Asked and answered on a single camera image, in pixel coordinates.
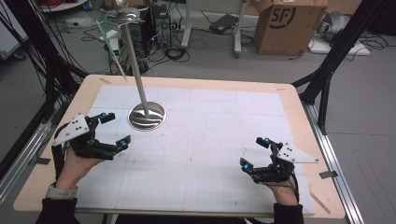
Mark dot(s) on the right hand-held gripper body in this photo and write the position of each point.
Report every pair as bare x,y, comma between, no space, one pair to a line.
292,154

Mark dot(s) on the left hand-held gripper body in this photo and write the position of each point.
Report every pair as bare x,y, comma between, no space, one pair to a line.
73,129

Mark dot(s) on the metal utensil stand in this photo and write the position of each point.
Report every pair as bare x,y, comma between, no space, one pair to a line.
137,71

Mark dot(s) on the person's right hand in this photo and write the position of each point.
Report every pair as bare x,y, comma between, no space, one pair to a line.
285,193

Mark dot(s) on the person's left hand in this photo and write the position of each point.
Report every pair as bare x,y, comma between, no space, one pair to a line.
73,169

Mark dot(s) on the brown tape strip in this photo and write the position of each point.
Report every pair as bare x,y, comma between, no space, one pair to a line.
105,81

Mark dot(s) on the black tape piece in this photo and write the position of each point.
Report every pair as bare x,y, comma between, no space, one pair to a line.
43,161
328,174

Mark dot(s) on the white grid mat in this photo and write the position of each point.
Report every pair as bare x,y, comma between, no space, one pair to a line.
218,124

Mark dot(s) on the grey wristwatch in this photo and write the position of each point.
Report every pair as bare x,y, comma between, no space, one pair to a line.
62,192

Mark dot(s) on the power supply with green display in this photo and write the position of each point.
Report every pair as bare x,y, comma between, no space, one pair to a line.
115,46

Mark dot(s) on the white power strip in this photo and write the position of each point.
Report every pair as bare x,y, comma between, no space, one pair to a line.
110,33

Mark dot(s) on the black computer tower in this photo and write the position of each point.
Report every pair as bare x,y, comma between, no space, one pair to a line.
162,28

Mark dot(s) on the cardboard box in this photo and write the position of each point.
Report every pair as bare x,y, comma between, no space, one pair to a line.
289,35

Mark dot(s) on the white round table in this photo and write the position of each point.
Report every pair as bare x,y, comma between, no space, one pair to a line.
65,6

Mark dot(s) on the white flat board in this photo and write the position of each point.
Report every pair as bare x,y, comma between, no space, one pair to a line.
358,49

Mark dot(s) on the black flat device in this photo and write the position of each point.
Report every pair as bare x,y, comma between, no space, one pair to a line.
223,23

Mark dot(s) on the grey rounded appliance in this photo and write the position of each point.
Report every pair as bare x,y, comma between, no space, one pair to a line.
334,25

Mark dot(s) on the aluminium rail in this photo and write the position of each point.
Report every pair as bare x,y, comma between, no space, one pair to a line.
18,161
333,161

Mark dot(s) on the black metal frame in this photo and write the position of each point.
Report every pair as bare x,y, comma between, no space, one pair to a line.
37,46
339,46

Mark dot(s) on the white stand frame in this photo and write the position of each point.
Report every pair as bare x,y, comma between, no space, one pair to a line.
186,31

